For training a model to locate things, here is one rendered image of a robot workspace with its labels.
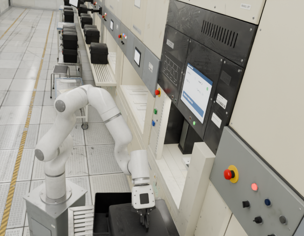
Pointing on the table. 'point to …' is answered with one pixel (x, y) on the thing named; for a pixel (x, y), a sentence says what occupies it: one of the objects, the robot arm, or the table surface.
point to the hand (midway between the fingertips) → (144, 219)
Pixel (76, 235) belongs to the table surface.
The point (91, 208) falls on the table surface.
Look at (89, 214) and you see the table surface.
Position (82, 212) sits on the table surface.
